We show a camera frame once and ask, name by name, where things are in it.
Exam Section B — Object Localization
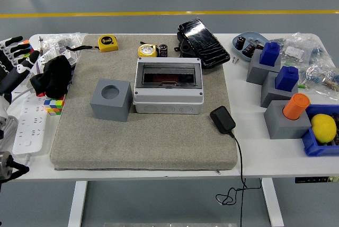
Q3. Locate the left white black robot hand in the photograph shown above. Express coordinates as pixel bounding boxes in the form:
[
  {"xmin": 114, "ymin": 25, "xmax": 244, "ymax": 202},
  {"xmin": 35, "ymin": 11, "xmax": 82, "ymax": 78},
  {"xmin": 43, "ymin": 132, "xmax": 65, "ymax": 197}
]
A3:
[{"xmin": 0, "ymin": 36, "xmax": 41, "ymax": 119}]

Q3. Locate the grey electrical box with lid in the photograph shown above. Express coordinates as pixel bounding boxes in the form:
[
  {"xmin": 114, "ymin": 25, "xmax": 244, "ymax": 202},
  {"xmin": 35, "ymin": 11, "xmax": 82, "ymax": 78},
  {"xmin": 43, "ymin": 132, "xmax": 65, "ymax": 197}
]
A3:
[{"xmin": 132, "ymin": 56, "xmax": 204, "ymax": 115}]

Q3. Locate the white packaged breaker device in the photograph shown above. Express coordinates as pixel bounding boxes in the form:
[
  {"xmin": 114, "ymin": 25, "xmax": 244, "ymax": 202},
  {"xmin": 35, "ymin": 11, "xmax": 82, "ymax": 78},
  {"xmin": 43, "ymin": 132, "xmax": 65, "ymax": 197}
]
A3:
[{"xmin": 35, "ymin": 46, "xmax": 79, "ymax": 75}]

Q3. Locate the black cloth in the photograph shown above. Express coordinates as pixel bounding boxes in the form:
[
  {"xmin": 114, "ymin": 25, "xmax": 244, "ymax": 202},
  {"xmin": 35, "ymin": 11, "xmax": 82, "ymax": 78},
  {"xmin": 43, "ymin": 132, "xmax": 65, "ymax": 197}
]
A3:
[{"xmin": 29, "ymin": 55, "xmax": 74, "ymax": 98}]

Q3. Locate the small colourful puzzle cube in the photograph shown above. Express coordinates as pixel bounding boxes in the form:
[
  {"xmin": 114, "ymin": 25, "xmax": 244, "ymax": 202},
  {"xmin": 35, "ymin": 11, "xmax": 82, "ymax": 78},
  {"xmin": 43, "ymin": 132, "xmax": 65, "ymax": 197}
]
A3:
[{"xmin": 43, "ymin": 94, "xmax": 66, "ymax": 116}]

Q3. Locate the clear bag of parts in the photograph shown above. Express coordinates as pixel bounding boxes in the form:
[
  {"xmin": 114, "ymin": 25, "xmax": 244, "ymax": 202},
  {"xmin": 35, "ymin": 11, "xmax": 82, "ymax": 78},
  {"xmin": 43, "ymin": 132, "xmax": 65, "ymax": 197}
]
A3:
[
  {"xmin": 301, "ymin": 62, "xmax": 339, "ymax": 100},
  {"xmin": 270, "ymin": 32, "xmax": 332, "ymax": 65},
  {"xmin": 39, "ymin": 32, "xmax": 88, "ymax": 53}
]

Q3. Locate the white power strip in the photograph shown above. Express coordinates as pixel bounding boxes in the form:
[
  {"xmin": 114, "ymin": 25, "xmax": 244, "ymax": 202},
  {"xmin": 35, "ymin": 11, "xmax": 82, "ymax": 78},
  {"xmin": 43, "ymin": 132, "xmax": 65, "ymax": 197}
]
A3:
[{"xmin": 12, "ymin": 94, "xmax": 49, "ymax": 155}]

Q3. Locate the yellow square tape measure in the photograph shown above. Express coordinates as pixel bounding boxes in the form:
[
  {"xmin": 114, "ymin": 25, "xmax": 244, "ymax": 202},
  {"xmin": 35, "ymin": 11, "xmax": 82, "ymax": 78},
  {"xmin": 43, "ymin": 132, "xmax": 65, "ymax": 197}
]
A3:
[{"xmin": 66, "ymin": 34, "xmax": 119, "ymax": 53}]

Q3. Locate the grey block with round hole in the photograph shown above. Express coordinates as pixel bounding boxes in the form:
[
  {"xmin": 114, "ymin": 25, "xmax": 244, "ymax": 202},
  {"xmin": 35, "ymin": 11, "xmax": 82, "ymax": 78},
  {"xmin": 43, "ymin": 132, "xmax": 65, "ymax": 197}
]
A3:
[{"xmin": 89, "ymin": 78, "xmax": 132, "ymax": 123}]

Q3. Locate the yellow round tape measure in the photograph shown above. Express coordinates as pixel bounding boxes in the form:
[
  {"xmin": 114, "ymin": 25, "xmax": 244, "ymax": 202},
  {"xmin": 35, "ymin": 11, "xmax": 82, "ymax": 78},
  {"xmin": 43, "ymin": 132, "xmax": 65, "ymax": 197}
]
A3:
[{"xmin": 138, "ymin": 43, "xmax": 159, "ymax": 58}]

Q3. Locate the white table leg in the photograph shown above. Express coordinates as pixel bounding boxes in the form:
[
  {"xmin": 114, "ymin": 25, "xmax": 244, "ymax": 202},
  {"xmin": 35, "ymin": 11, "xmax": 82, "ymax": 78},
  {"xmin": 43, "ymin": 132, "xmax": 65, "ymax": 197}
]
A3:
[
  {"xmin": 261, "ymin": 178, "xmax": 284, "ymax": 227},
  {"xmin": 68, "ymin": 181, "xmax": 88, "ymax": 227}
]

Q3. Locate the black capacitor with silver top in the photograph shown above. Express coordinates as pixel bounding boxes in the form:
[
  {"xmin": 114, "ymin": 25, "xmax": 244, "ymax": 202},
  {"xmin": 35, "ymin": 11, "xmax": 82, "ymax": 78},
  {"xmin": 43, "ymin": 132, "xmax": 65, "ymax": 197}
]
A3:
[{"xmin": 158, "ymin": 43, "xmax": 170, "ymax": 58}]

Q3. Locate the grey-brown mat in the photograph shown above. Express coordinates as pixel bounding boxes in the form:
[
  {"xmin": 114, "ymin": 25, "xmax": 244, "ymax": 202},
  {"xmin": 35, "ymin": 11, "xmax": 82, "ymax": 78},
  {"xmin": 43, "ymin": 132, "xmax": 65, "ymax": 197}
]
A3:
[{"xmin": 50, "ymin": 34, "xmax": 238, "ymax": 171}]

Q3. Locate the black glossy plastic case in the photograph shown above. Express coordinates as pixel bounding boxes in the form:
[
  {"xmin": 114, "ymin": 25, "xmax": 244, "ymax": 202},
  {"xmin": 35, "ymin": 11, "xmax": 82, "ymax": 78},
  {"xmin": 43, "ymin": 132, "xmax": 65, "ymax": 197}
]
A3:
[{"xmin": 174, "ymin": 18, "xmax": 230, "ymax": 69}]

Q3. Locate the black power adapter plug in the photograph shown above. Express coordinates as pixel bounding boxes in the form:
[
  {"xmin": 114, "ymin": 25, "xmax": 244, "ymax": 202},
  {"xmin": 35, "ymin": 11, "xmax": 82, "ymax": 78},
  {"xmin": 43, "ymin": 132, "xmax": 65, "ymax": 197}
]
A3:
[{"xmin": 209, "ymin": 106, "xmax": 236, "ymax": 135}]

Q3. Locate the dark brown capacitor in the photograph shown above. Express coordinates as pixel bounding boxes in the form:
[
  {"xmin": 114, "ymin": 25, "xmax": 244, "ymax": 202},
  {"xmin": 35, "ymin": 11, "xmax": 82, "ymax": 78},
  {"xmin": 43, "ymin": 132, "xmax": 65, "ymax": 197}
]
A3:
[{"xmin": 241, "ymin": 43, "xmax": 257, "ymax": 58}]

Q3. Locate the blue-grey oval dish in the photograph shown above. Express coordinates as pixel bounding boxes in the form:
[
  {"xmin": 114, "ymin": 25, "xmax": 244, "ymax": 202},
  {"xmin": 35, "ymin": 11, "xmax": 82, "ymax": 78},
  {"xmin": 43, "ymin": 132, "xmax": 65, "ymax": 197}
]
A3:
[{"xmin": 232, "ymin": 31, "xmax": 268, "ymax": 62}]

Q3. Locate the grey block holder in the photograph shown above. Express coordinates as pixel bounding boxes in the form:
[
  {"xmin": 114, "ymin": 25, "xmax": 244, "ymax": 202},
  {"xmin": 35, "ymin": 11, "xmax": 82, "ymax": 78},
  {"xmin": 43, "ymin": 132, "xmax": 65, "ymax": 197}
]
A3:
[
  {"xmin": 263, "ymin": 100, "xmax": 313, "ymax": 139},
  {"xmin": 246, "ymin": 49, "xmax": 282, "ymax": 84},
  {"xmin": 260, "ymin": 71, "xmax": 300, "ymax": 108}
]

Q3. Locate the blue block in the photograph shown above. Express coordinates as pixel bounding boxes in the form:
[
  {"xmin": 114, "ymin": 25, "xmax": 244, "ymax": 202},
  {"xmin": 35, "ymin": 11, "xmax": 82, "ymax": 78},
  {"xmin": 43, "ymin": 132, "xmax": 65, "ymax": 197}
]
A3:
[
  {"xmin": 274, "ymin": 65, "xmax": 299, "ymax": 92},
  {"xmin": 258, "ymin": 41, "xmax": 281, "ymax": 66}
]

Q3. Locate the blue plastic bin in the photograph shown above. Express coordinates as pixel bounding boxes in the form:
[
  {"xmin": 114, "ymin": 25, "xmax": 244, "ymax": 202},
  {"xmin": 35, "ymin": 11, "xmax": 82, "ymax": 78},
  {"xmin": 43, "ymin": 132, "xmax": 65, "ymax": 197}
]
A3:
[{"xmin": 301, "ymin": 104, "xmax": 339, "ymax": 156}]

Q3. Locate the yellow lemon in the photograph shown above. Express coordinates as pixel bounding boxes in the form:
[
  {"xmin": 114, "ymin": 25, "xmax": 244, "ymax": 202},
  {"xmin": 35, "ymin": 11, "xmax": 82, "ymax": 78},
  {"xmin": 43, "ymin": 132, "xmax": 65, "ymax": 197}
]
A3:
[{"xmin": 310, "ymin": 113, "xmax": 337, "ymax": 144}]

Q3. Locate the black table control panel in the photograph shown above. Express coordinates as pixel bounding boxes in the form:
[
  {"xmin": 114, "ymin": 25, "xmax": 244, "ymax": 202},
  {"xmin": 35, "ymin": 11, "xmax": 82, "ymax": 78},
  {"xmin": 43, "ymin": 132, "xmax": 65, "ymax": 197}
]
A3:
[{"xmin": 295, "ymin": 176, "xmax": 339, "ymax": 184}]

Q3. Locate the black adapter cord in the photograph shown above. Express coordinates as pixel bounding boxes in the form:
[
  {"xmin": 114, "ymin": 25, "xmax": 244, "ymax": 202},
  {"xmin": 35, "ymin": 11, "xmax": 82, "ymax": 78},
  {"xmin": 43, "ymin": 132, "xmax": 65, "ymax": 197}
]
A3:
[{"xmin": 216, "ymin": 131, "xmax": 262, "ymax": 227}]

